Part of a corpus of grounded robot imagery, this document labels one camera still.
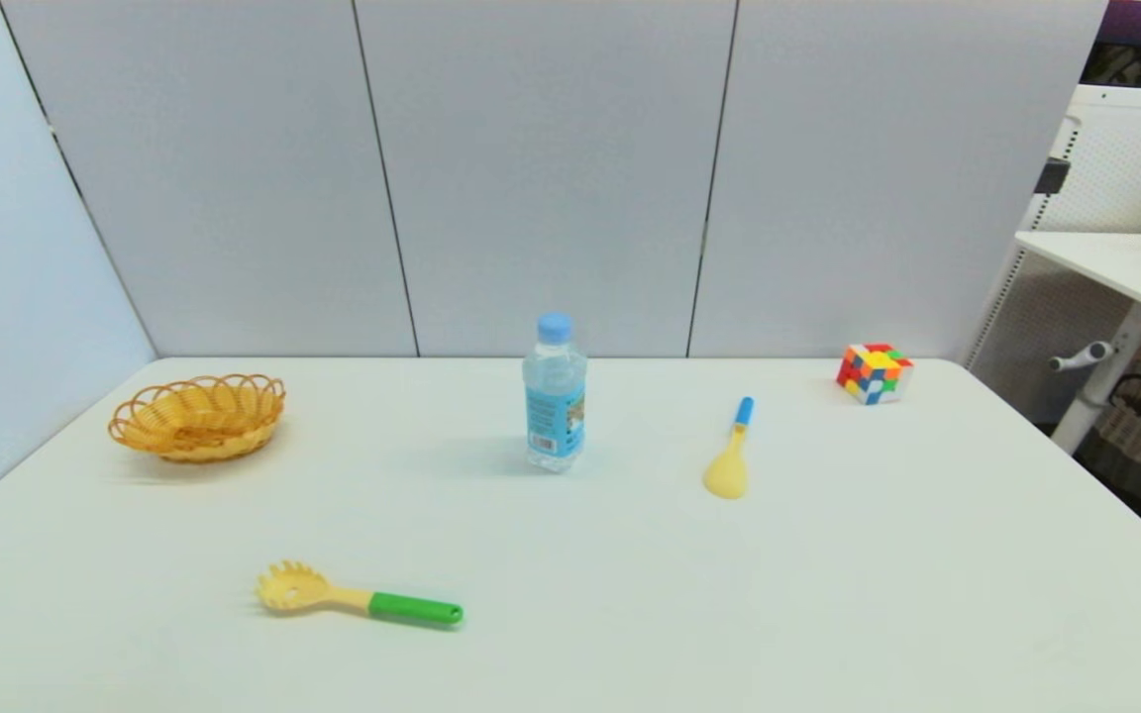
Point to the white side desk leg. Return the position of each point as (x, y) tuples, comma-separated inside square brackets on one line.
[(1105, 384)]

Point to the white side desk top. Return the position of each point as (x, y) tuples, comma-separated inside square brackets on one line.
[(1115, 259)]

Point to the black clip on pegboard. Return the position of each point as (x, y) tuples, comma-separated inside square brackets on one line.
[(1052, 176)]

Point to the multicoloured puzzle cube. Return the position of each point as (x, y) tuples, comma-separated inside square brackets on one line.
[(874, 374)]

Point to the orange woven wicker basket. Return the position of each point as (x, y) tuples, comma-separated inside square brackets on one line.
[(196, 424)]

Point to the white perforated pegboard panel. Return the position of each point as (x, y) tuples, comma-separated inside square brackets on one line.
[(1125, 168)]

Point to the clear blue-capped water bottle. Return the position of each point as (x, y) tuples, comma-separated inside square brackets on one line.
[(555, 396)]

